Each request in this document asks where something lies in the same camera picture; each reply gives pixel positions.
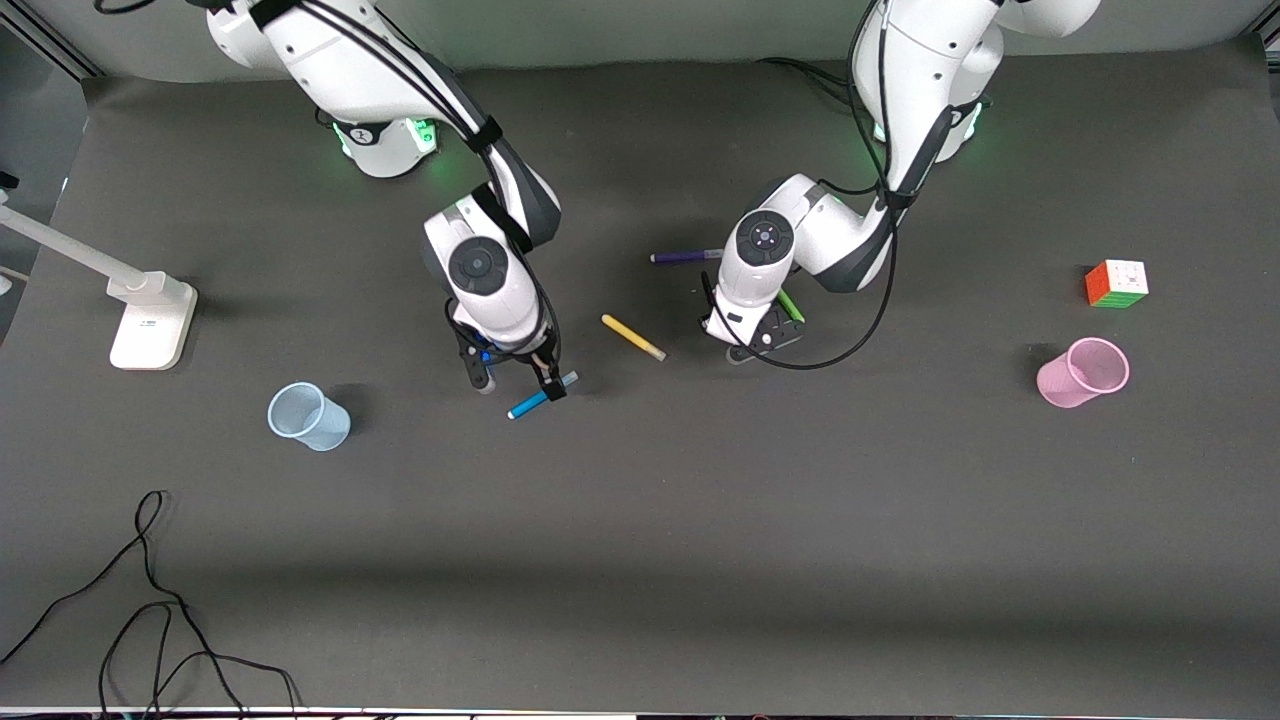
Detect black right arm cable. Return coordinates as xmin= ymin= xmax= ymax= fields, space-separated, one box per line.
xmin=95 ymin=0 xmax=563 ymax=386

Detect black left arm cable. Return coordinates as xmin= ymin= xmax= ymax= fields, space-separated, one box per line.
xmin=742 ymin=0 xmax=961 ymax=372

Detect loose black cable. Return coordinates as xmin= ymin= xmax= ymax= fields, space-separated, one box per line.
xmin=0 ymin=490 xmax=301 ymax=720

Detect colourful puzzle cube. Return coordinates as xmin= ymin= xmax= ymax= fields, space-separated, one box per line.
xmin=1085 ymin=259 xmax=1150 ymax=309

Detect black left arm base cables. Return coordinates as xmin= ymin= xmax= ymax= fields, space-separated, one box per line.
xmin=755 ymin=57 xmax=883 ymax=113

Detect pink mesh cup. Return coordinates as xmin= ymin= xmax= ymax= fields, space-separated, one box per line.
xmin=1036 ymin=337 xmax=1131 ymax=409

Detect translucent blue cup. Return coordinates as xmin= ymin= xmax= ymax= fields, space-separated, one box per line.
xmin=267 ymin=382 xmax=352 ymax=452

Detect white desk stand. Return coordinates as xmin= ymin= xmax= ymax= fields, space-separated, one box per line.
xmin=0 ymin=190 xmax=199 ymax=372

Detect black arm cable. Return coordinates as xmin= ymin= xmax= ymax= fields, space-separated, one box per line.
xmin=742 ymin=0 xmax=961 ymax=372
xmin=95 ymin=0 xmax=563 ymax=386

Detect blue marker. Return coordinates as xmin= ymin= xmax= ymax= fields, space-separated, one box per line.
xmin=507 ymin=371 xmax=580 ymax=421

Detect yellow marker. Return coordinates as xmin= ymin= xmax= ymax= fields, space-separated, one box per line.
xmin=600 ymin=313 xmax=668 ymax=363

